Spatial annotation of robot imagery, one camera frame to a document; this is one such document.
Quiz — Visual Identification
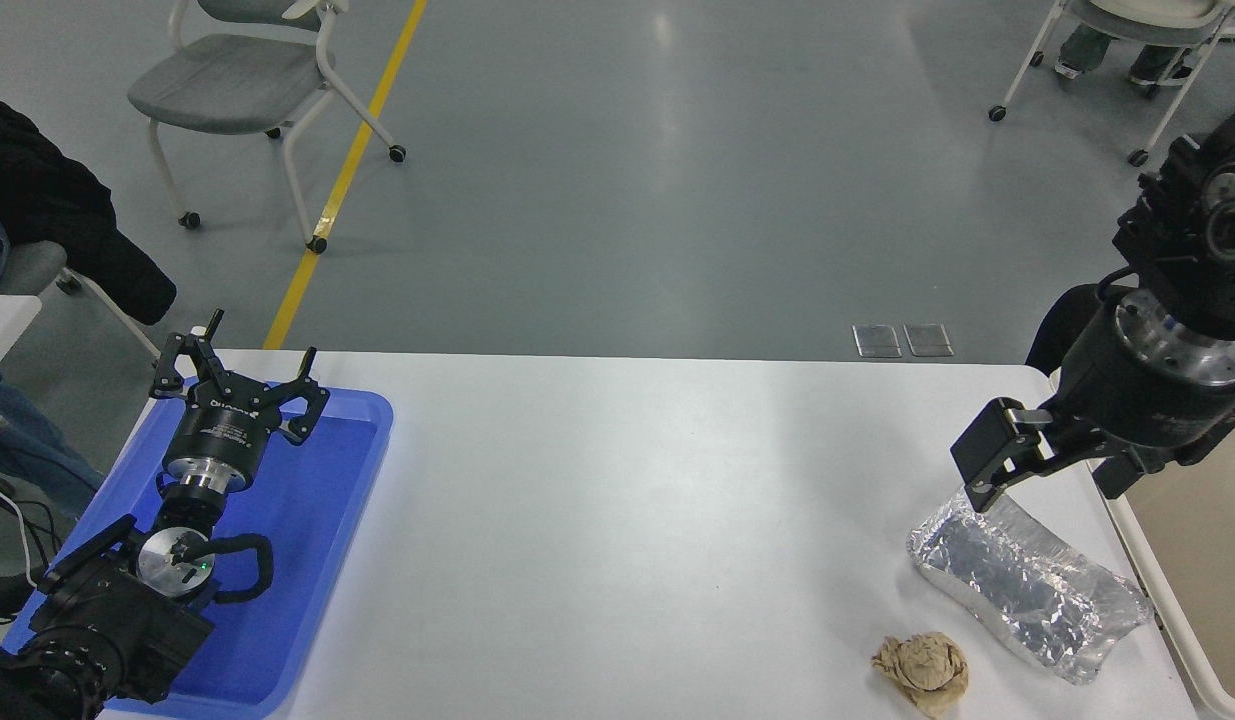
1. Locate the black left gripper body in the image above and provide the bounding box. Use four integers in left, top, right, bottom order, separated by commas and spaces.
164, 371, 284, 481

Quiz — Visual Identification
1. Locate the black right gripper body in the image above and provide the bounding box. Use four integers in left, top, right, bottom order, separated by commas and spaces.
1051, 304, 1235, 469

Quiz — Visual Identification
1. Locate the silver floor outlet plate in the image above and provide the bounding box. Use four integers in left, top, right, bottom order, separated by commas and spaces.
852, 324, 903, 359
903, 323, 955, 358

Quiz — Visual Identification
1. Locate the person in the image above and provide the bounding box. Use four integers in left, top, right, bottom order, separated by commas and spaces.
0, 85, 178, 521
1025, 283, 1130, 377
1054, 22, 1194, 87

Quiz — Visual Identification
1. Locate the blue plastic tray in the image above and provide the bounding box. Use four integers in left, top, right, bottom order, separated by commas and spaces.
2, 378, 394, 719

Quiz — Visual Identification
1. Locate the large pale bin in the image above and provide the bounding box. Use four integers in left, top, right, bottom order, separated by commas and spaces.
1049, 366, 1235, 720

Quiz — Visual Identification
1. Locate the white side table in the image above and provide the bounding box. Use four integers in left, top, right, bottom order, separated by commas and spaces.
0, 294, 44, 443

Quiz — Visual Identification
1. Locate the grey seat chair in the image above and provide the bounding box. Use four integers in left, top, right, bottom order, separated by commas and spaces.
0, 240, 164, 363

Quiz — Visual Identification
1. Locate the crumpled tan paper ball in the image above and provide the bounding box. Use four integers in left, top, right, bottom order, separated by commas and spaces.
870, 631, 970, 719

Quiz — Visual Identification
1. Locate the empty grey wheeled chair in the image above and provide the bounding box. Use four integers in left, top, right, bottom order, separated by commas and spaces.
127, 0, 408, 255

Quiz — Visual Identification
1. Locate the white-framed wheeled chair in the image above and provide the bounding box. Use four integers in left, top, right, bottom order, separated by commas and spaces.
987, 0, 1235, 168

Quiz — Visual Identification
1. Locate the black cable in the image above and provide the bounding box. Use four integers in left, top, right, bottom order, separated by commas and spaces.
0, 465, 70, 626

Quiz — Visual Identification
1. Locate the white cable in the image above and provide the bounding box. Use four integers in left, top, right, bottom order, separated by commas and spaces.
0, 470, 35, 587

